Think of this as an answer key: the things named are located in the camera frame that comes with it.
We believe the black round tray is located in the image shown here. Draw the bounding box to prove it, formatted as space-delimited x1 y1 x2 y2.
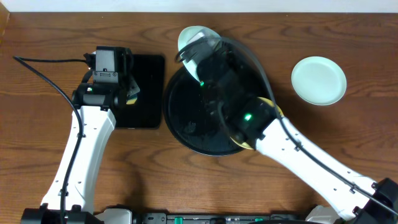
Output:
162 51 271 157

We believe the yellow plate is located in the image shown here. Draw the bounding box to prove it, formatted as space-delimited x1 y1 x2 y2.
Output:
229 97 284 150

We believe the black rectangular tray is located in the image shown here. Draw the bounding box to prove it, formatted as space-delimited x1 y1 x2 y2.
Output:
116 55 165 129

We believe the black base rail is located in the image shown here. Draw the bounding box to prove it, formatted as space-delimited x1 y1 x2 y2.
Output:
93 212 315 224

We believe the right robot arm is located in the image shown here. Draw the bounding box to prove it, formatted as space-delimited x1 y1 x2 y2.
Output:
194 41 397 223

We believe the green yellow scrub sponge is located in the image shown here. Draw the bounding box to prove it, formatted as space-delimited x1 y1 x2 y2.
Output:
126 90 140 105

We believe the light green plate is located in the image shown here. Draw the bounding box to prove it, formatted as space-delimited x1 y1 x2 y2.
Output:
177 26 221 83
291 56 347 106

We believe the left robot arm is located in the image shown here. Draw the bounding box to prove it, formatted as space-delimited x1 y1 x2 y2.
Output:
21 105 134 223

